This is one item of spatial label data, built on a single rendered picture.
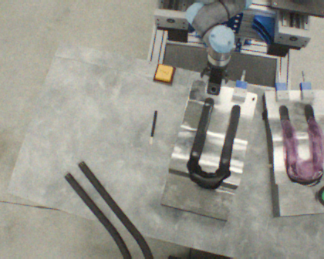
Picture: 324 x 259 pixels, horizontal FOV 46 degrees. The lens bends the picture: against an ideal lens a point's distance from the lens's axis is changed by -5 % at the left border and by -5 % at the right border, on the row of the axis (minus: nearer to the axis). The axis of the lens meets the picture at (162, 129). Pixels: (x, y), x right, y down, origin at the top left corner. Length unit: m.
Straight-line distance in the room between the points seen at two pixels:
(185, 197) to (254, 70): 1.12
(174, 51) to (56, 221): 1.24
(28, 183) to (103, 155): 0.33
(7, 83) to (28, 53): 0.25
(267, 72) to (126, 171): 1.16
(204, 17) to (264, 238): 0.86
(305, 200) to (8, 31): 2.28
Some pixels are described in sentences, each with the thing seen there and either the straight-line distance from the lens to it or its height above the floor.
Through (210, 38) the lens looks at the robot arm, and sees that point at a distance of 1.24.
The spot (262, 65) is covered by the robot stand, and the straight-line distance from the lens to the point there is 2.42.
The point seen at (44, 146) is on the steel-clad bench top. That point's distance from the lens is 1.69.
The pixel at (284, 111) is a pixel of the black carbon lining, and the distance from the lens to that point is 1.64.
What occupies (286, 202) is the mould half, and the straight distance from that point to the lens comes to 1.51.
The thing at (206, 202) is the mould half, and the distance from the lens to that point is 1.51.
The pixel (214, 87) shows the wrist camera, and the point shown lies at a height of 1.07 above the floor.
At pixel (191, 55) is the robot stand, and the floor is 0.21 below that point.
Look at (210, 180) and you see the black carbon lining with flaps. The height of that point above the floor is 0.87.
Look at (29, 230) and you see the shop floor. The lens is 2.52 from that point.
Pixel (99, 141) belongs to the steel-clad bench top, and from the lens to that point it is 1.63.
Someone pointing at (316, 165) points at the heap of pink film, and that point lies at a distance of 1.57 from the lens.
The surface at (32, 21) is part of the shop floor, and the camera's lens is 2.95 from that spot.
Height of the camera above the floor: 2.36
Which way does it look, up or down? 74 degrees down
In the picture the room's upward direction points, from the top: 8 degrees counter-clockwise
